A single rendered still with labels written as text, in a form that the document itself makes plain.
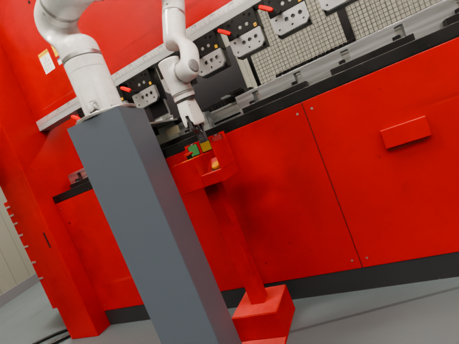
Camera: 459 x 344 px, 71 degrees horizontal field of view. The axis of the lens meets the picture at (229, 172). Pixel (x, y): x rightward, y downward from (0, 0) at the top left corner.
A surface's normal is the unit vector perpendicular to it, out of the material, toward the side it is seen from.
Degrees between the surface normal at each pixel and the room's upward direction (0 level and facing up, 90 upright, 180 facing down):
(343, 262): 90
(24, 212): 90
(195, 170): 90
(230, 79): 90
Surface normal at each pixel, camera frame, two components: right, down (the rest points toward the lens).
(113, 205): -0.15, 0.15
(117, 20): -0.37, 0.23
